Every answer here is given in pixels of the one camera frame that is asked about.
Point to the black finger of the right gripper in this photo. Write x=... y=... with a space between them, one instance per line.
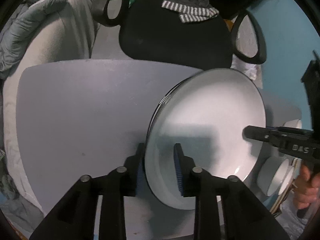
x=269 y=135

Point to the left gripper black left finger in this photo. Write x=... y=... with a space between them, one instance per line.
x=134 y=174

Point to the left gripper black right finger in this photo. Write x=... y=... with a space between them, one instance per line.
x=187 y=173

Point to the white ribbed bowl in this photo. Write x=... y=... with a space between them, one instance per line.
x=287 y=179
x=297 y=123
x=272 y=174

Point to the white plate black rim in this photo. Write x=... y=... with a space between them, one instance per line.
x=206 y=115

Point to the stack of white plates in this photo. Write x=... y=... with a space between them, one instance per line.
x=162 y=103

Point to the right hand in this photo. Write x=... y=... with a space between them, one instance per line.
x=306 y=188

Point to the black office chair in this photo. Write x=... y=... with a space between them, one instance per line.
x=150 y=32

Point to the striped cloth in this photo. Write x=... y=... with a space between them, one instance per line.
x=188 y=14

